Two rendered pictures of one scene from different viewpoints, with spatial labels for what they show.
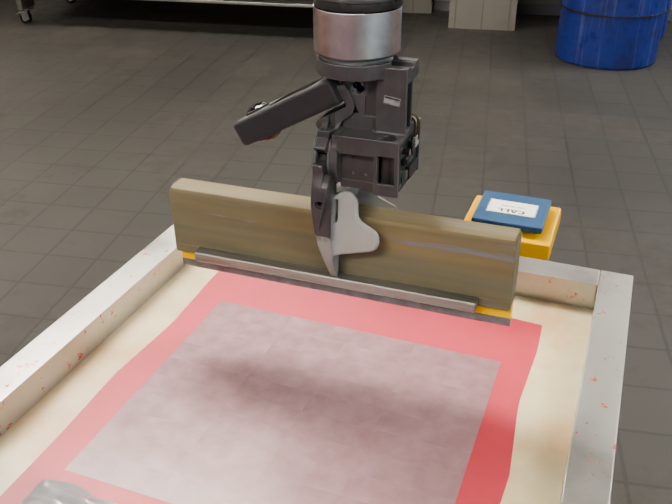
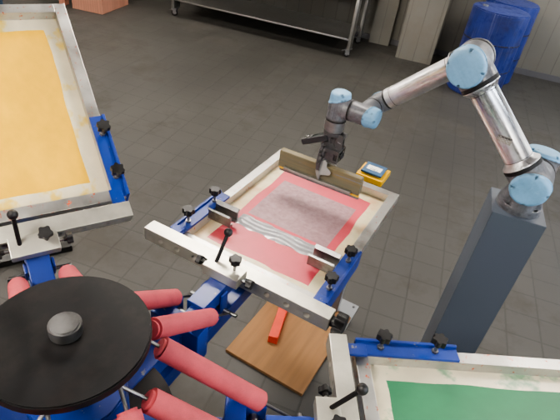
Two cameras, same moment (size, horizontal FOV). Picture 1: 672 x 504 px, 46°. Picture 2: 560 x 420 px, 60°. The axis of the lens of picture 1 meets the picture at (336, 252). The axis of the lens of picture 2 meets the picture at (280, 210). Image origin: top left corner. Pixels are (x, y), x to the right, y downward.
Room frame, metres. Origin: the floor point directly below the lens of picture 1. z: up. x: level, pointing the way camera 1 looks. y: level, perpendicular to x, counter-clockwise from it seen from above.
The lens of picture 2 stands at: (-1.00, 0.04, 2.09)
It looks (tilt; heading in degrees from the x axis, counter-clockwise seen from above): 36 degrees down; 3
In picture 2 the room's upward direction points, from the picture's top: 9 degrees clockwise
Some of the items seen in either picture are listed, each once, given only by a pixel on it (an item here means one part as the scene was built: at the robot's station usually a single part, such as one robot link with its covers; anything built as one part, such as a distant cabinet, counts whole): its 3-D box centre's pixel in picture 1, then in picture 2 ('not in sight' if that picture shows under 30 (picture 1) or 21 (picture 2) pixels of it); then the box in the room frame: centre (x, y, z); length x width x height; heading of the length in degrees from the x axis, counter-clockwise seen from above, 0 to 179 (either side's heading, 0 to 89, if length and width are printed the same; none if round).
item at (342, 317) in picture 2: not in sight; (335, 322); (0.00, -0.12, 1.02); 0.07 x 0.06 x 0.07; 159
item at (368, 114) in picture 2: not in sight; (366, 113); (0.66, -0.12, 1.39); 0.11 x 0.11 x 0.08; 67
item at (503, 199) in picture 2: not in sight; (523, 194); (0.54, -0.70, 1.25); 0.15 x 0.15 x 0.10
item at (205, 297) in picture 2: not in sight; (212, 292); (0.02, 0.26, 1.02); 0.17 x 0.06 x 0.05; 159
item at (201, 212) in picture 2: not in sight; (201, 217); (0.42, 0.40, 0.98); 0.30 x 0.05 x 0.07; 159
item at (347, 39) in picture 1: (358, 30); (334, 125); (0.68, -0.02, 1.31); 0.08 x 0.08 x 0.05
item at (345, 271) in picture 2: not in sight; (337, 280); (0.22, -0.12, 0.98); 0.30 x 0.05 x 0.07; 159
